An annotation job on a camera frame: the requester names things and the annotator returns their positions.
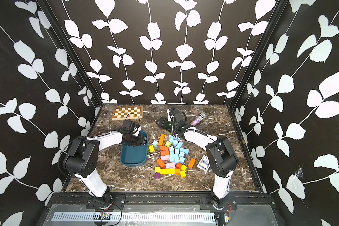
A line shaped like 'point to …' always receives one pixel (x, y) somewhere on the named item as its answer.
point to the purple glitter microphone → (197, 120)
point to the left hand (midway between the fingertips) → (145, 140)
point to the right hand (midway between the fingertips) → (156, 121)
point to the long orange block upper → (161, 140)
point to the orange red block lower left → (161, 163)
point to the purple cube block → (157, 175)
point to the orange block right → (191, 163)
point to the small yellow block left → (151, 148)
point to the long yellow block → (165, 171)
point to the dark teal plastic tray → (134, 156)
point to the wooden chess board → (127, 112)
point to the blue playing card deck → (204, 163)
